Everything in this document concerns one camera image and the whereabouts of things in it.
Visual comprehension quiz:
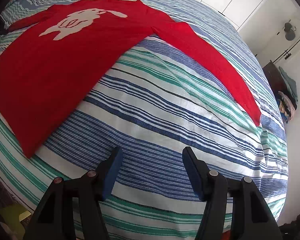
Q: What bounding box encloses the red sweater with white rabbit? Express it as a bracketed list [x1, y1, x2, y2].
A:
[0, 0, 261, 158]

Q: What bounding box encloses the pile of clothes on chair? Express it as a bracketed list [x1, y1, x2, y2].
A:
[263, 61, 298, 123]

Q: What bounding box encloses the blue green striped bedspread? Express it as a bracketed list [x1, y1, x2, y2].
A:
[0, 0, 288, 239]

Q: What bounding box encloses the dark wall-mounted fan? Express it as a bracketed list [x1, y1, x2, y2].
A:
[283, 22, 296, 41]

